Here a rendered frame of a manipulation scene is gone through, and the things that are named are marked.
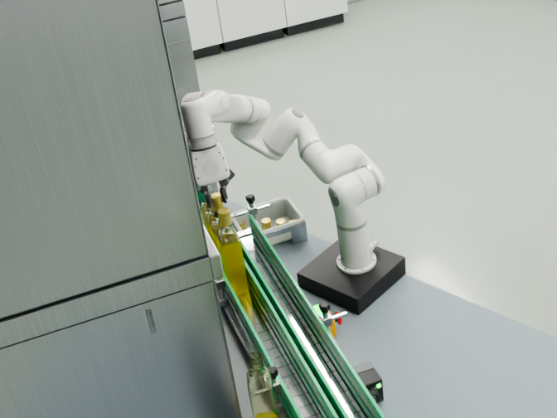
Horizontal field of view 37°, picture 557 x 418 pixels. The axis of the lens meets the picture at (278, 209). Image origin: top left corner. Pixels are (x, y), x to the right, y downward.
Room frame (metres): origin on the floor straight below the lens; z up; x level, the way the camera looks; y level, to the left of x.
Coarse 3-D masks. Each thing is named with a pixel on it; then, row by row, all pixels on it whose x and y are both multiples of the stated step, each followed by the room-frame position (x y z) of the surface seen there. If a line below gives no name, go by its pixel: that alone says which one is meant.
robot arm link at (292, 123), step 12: (276, 120) 2.29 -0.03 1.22; (288, 120) 2.26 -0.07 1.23; (300, 120) 2.27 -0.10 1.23; (276, 132) 2.26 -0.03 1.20; (288, 132) 2.25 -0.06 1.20; (300, 132) 2.25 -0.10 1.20; (312, 132) 2.26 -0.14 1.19; (276, 144) 2.25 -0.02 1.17; (288, 144) 2.25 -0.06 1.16; (300, 144) 2.23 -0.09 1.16; (300, 156) 2.22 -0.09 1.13
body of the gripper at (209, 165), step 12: (216, 144) 2.01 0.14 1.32; (192, 156) 1.98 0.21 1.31; (204, 156) 1.98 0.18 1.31; (216, 156) 1.99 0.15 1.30; (192, 168) 1.97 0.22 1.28; (204, 168) 1.97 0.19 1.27; (216, 168) 1.98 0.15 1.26; (228, 168) 1.99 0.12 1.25; (204, 180) 1.96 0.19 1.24; (216, 180) 1.96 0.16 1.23
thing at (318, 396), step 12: (252, 276) 1.86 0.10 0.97; (252, 288) 1.88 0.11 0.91; (264, 300) 1.75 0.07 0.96; (264, 312) 1.77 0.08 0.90; (276, 324) 1.67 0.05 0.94; (288, 336) 1.59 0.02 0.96; (288, 348) 1.60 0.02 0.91; (300, 360) 1.50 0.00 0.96; (300, 372) 1.51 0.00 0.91; (312, 384) 1.43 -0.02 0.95; (312, 396) 1.44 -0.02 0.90; (324, 396) 1.37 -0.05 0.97; (324, 408) 1.37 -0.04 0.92
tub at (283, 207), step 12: (264, 204) 2.43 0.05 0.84; (276, 204) 2.44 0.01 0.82; (288, 204) 2.42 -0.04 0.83; (240, 216) 2.40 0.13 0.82; (264, 216) 2.42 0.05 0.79; (276, 216) 2.43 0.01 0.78; (288, 216) 2.42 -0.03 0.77; (300, 216) 2.32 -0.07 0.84; (240, 228) 2.30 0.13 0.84; (276, 228) 2.27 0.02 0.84
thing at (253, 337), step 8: (224, 288) 1.90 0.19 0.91; (232, 288) 1.82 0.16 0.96; (232, 296) 1.79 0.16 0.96; (232, 304) 1.82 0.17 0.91; (240, 304) 1.74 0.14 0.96; (240, 312) 1.72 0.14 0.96; (240, 320) 1.74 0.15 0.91; (248, 320) 1.67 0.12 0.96; (248, 328) 1.67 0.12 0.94; (248, 336) 1.68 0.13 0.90; (256, 336) 1.61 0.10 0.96; (256, 344) 1.60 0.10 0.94; (264, 352) 1.54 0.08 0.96; (264, 360) 1.54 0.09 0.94; (280, 384) 1.43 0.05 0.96; (280, 392) 1.45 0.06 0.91; (288, 392) 1.39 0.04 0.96; (288, 400) 1.37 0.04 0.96; (288, 408) 1.40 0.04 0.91; (296, 408) 1.34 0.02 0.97; (296, 416) 1.33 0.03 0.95
